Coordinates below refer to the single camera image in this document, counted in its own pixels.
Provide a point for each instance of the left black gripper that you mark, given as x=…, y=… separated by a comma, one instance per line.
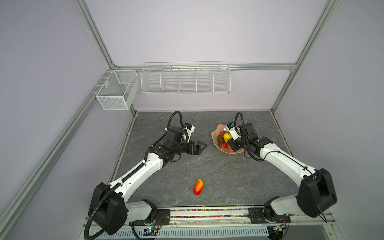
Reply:
x=198, y=151

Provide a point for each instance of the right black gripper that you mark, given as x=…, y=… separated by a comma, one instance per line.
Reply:
x=232, y=142

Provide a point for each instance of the yellow fake fruit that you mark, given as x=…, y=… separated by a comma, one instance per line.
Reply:
x=227, y=137
x=220, y=140

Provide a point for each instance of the red fake grape bunch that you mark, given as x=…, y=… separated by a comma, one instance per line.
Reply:
x=224, y=144

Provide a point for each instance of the red yellow fake mango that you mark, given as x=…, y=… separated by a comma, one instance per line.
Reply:
x=199, y=187

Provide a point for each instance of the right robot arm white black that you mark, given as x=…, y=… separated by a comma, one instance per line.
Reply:
x=316, y=188

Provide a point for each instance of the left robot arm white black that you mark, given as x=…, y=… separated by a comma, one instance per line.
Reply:
x=110, y=208

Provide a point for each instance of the peach faceted fruit bowl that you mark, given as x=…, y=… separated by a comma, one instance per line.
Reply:
x=221, y=128

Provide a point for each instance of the white vent grille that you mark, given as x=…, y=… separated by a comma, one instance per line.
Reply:
x=204, y=233

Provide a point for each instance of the small white mesh basket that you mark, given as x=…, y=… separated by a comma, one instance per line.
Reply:
x=118, y=91

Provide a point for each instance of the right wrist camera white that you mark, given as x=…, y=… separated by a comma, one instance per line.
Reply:
x=234, y=131

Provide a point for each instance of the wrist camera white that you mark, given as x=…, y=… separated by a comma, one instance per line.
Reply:
x=188, y=129
x=234, y=131

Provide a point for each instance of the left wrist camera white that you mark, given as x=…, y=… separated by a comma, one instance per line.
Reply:
x=188, y=129

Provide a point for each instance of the aluminium front mounting rail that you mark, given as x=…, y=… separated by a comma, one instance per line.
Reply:
x=233, y=216

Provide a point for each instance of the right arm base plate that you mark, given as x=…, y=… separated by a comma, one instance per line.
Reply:
x=258, y=215

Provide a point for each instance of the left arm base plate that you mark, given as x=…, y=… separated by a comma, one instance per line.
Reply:
x=161, y=217

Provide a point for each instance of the long white wire basket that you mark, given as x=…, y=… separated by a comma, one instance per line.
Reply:
x=186, y=78

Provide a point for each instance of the aluminium cage frame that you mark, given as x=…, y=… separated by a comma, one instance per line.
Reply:
x=24, y=197

